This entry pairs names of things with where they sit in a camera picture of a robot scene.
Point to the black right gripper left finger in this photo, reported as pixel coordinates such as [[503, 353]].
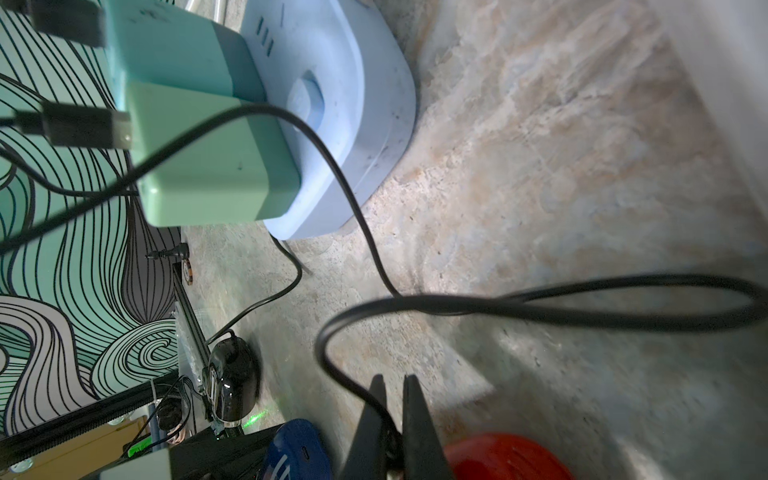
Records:
[[367, 455]]

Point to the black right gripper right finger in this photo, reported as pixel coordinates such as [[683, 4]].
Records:
[[423, 456]]

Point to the red shaver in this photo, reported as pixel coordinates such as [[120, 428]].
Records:
[[503, 456]]

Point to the green charger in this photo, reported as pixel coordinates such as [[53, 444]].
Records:
[[242, 171]]

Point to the teal charger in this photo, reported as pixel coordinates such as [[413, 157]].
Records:
[[156, 42]]

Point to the small round copper object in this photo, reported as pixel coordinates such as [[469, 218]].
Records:
[[187, 272]]

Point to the blue round power socket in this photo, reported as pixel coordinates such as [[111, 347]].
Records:
[[338, 67]]

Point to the white long power strip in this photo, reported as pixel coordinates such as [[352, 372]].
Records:
[[723, 46]]

